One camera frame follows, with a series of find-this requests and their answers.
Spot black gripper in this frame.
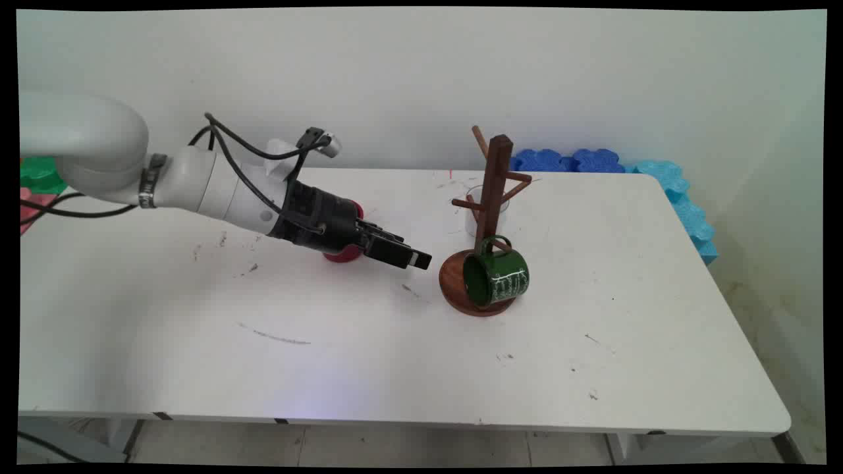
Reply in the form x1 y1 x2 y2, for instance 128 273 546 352
269 179 433 271

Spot green enamel mug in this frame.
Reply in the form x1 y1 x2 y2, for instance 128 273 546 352
462 235 531 307

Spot red enamel mug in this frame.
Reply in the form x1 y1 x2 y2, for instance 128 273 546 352
323 200 365 264

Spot white enamel mug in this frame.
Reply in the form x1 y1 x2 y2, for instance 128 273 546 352
465 186 511 238

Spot wooden mug tree stand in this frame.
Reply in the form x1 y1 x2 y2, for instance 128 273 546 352
438 125 533 318

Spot dark blue foam mat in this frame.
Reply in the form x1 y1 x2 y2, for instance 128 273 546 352
572 148 626 174
510 148 574 173

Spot light blue foam mat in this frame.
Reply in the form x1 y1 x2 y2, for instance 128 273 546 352
626 159 719 266

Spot grey table leg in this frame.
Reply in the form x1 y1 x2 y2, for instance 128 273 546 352
18 416 129 465
606 431 745 465

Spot green foam mat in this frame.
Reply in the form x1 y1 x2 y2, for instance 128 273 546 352
20 157 68 196

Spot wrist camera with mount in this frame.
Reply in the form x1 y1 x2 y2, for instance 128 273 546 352
265 127 343 182

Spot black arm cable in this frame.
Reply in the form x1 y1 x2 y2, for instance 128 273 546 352
18 112 330 234

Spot black floor cable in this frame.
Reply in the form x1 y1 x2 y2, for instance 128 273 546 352
18 431 88 464

